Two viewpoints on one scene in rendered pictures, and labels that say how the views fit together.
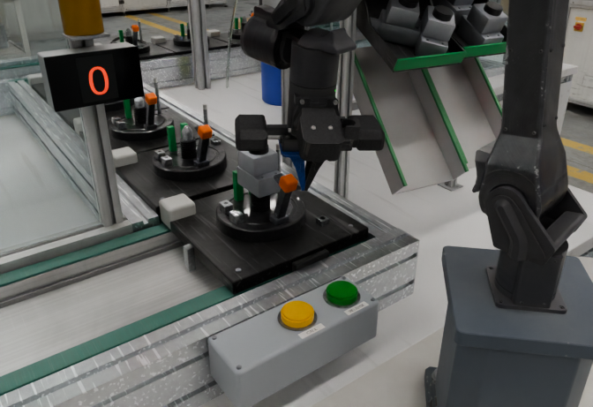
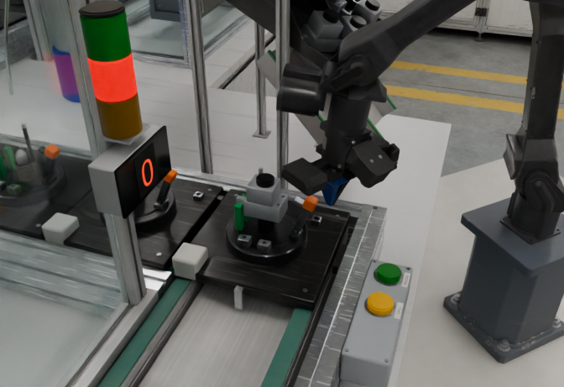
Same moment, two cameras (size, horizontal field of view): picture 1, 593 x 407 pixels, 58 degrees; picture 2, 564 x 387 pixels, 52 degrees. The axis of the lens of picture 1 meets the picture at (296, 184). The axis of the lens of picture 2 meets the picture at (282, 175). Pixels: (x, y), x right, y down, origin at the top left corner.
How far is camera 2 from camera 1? 0.54 m
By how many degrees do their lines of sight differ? 31
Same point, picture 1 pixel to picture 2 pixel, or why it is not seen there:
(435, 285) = (389, 235)
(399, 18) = (328, 33)
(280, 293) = (348, 294)
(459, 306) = (514, 253)
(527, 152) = (548, 149)
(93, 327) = not seen: outside the picture
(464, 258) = (481, 218)
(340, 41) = (382, 91)
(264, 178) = (280, 205)
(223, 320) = (336, 333)
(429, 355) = (431, 289)
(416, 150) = not seen: hidden behind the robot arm
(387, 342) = not seen: hidden behind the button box
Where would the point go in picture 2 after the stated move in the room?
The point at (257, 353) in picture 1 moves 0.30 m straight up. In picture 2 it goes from (385, 344) to (411, 165)
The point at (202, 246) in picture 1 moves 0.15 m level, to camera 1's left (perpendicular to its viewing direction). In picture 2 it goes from (253, 284) to (165, 326)
